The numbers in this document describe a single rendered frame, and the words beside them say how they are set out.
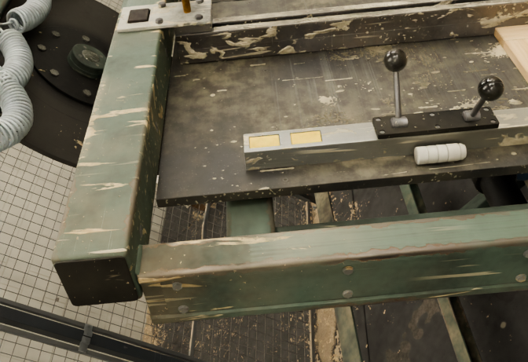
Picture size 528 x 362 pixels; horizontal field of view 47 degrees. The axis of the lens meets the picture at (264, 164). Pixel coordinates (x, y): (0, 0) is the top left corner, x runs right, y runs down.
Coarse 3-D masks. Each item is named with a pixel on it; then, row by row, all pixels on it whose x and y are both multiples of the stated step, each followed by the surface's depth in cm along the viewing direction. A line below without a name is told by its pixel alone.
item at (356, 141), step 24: (504, 120) 100; (288, 144) 99; (312, 144) 99; (336, 144) 99; (360, 144) 99; (384, 144) 99; (408, 144) 100; (432, 144) 100; (480, 144) 101; (504, 144) 101; (264, 168) 101
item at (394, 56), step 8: (384, 56) 98; (392, 56) 96; (400, 56) 96; (384, 64) 98; (392, 64) 96; (400, 64) 96; (400, 96) 99; (400, 104) 99; (400, 112) 99; (392, 120) 99; (400, 120) 99
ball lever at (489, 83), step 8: (488, 80) 89; (496, 80) 88; (480, 88) 89; (488, 88) 88; (496, 88) 88; (480, 96) 90; (488, 96) 89; (496, 96) 89; (480, 104) 94; (464, 112) 99; (472, 112) 98; (464, 120) 99; (472, 120) 99
